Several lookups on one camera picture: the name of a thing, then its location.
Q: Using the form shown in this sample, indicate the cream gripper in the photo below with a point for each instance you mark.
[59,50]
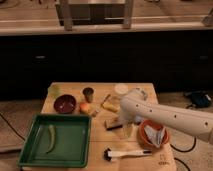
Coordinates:
[127,125]

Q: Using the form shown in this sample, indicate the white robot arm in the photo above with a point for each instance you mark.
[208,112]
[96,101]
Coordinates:
[198,124]

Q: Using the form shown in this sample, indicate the green plastic tray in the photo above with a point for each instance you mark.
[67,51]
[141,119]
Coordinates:
[71,143]

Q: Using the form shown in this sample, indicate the orange clay bowl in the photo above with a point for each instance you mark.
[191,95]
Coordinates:
[142,137]

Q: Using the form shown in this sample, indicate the blue grey cloth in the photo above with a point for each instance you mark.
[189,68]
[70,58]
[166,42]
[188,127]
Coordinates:
[155,136]

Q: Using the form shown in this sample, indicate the white plastic cup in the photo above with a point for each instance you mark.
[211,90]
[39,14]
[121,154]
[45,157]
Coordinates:
[121,89]

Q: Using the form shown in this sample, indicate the red yellow apple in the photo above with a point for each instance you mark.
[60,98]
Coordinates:
[85,107]

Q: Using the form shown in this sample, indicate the dark red bowl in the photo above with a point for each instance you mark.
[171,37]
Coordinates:
[65,104]

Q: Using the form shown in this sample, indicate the black bag on floor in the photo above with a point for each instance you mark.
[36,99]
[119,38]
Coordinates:
[199,99]

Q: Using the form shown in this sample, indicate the green chili pepper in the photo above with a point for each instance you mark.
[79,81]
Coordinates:
[52,133]

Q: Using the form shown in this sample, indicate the light green lime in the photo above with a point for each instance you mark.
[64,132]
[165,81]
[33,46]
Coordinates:
[53,91]

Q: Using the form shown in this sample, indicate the wooden chair legs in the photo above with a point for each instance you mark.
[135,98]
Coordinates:
[94,12]

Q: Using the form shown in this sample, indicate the white handled dish brush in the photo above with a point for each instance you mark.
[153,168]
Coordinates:
[109,154]

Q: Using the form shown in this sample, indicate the wooden handled knife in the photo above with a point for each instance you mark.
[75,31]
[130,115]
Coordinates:
[98,109]

